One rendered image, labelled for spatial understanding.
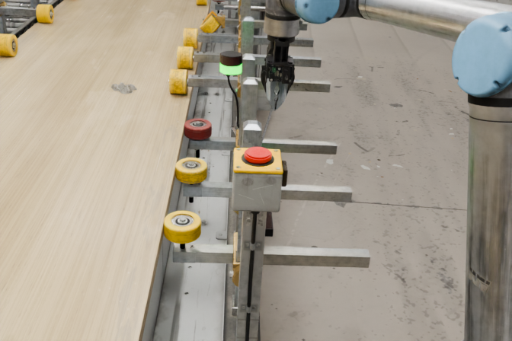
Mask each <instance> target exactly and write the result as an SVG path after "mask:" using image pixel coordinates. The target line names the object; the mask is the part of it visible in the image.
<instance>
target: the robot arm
mask: <svg viewBox="0 0 512 341"><path fill-rule="evenodd" d="M350 17H358V18H363V19H367V20H369V21H378V22H382V23H385V24H390V25H393V26H396V27H401V28H405V29H407V30H413V31H416V32H418V33H424V34H427V35H430V36H433V37H439V38H441V39H445V40H450V41H453V42H456V44H455V46H454V49H453V56H452V69H453V76H454V78H455V79H458V83H457V84H458V86H459V87H460V88H461V89H462V90H463V91H465V92H466V93H467V94H468V105H469V157H468V191H467V225H466V292H465V326H464V339H463V340H461V341H512V5H506V4H501V3H497V2H489V1H484V0H266V7H265V16H264V32H265V33H266V34H267V39H268V40H269V41H270V43H269V45H268V47H267V55H266V58H264V61H265V64H264V65H262V66H261V67H262V70H261V83H262V85H263V86H264V90H265V94H266V95H267V99H268V101H269V104H270V105H271V106H272V108H273V109H274V110H277V109H278V108H279V107H280V106H281V105H282V103H283V102H285V98H286V96H287V95H288V91H289V89H290V87H291V86H292V84H293V82H294V79H295V74H294V70H295V67H294V66H295V64H294V61H293V57H290V55H288V52H289V47H290V43H292V42H294V41H295V36H297V35H298V34H299V25H300V24H302V21H301V20H300V18H302V19H303V20H304V21H306V22H309V23H311V24H324V23H326V22H328V21H330V20H331V19H332V18H350ZM276 81H278V86H279V91H278V93H277V96H278V97H277V100H276V102H275V99H274V97H275V92H274V88H275V87H276ZM275 106H276V107H275Z"/></svg>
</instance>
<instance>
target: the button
mask: <svg viewBox="0 0 512 341"><path fill-rule="evenodd" d="M271 158H272V153H271V152H270V151H269V150H268V149H266V148H263V147H251V148H248V149H247V150H246V151H245V159H246V160H247V161H249V162H251V163H254V164H264V163H267V162H268V161H270V160H271Z"/></svg>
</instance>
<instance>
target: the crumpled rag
mask: <svg viewBox="0 0 512 341"><path fill-rule="evenodd" d="M111 88H112V89H114V90H115V91H119V92H120V93H121V94H131V93H132V92H133V91H134V90H137V88H136V87H135V85H134V84H127V85H125V84H124V83H122V82H120V84H112V86H111Z"/></svg>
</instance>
